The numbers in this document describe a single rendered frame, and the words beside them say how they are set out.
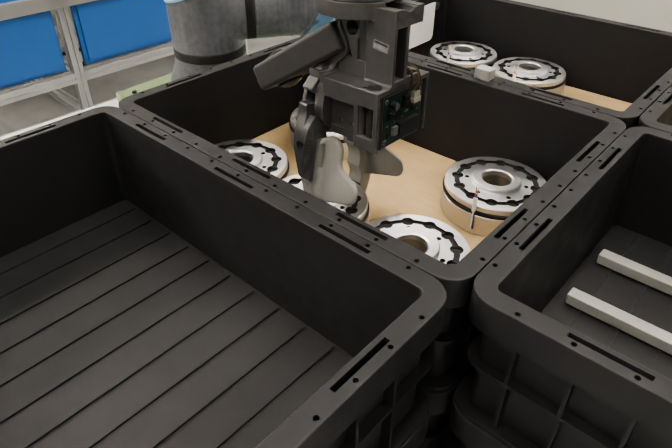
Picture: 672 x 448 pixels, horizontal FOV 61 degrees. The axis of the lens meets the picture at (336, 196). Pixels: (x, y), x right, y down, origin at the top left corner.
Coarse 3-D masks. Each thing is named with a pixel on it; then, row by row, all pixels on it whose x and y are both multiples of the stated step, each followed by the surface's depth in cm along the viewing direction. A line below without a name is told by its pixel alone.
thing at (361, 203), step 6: (288, 180) 57; (294, 180) 57; (300, 180) 57; (360, 186) 56; (360, 192) 55; (360, 198) 55; (366, 198) 54; (342, 204) 54; (354, 204) 54; (360, 204) 54; (366, 204) 54; (342, 210) 53; (348, 210) 53; (354, 210) 53; (360, 210) 53; (366, 210) 53; (354, 216) 52; (360, 216) 52
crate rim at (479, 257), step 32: (224, 64) 65; (416, 64) 65; (128, 96) 57; (160, 96) 59; (512, 96) 58; (544, 96) 57; (160, 128) 52; (608, 128) 52; (224, 160) 47; (576, 160) 47; (288, 192) 43; (544, 192) 43; (352, 224) 40; (416, 256) 37; (480, 256) 37; (448, 288) 35
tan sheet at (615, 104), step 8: (568, 88) 84; (576, 88) 84; (568, 96) 82; (576, 96) 82; (584, 96) 82; (592, 96) 82; (600, 96) 82; (600, 104) 79; (608, 104) 79; (616, 104) 79; (624, 104) 79
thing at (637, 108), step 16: (416, 0) 87; (480, 0) 88; (496, 0) 87; (560, 16) 81; (576, 16) 80; (640, 32) 75; (656, 32) 74; (448, 64) 65; (496, 80) 61; (560, 96) 58; (640, 96) 57; (656, 96) 57; (608, 112) 54; (624, 112) 54; (640, 112) 54
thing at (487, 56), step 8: (432, 48) 89; (440, 48) 89; (480, 48) 89; (488, 48) 89; (432, 56) 87; (440, 56) 86; (456, 56) 86; (480, 56) 86; (488, 56) 87; (496, 56) 86; (456, 64) 84; (464, 64) 84; (472, 64) 83; (480, 64) 84; (488, 64) 84
